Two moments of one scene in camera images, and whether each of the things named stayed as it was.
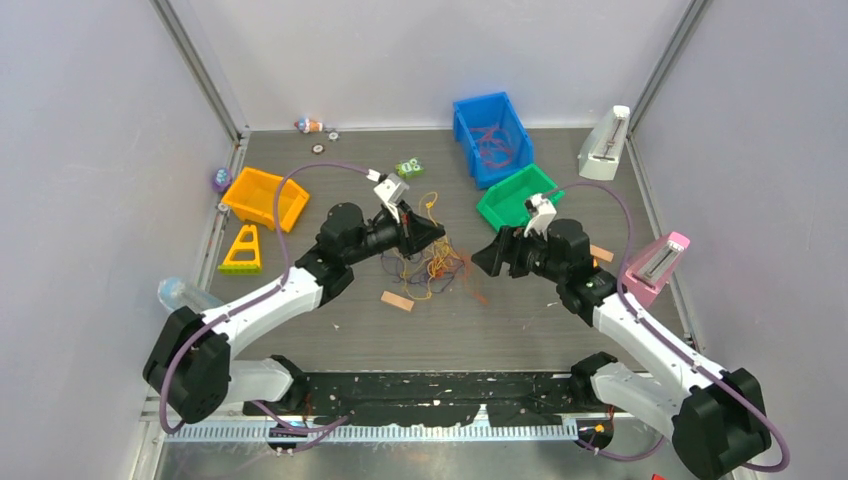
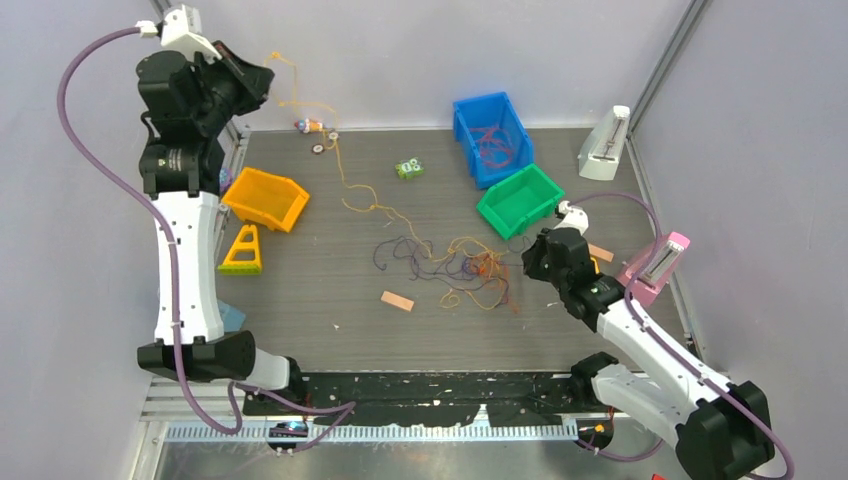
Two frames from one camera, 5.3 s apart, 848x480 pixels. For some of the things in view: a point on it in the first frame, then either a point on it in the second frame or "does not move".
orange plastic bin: x=252 y=197 does not move
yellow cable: x=439 y=258 → x=366 y=208
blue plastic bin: x=494 y=137 does not move
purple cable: x=435 y=272 → x=471 y=277
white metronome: x=602 y=145 does not move
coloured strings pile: x=437 y=266 → x=492 y=271
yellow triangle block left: x=243 y=256 does not move
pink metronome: x=654 y=267 does not move
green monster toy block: x=410 y=168 does not move
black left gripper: x=413 y=233 → x=251 y=79
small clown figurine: x=307 y=125 does not move
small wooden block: x=397 y=300 does not move
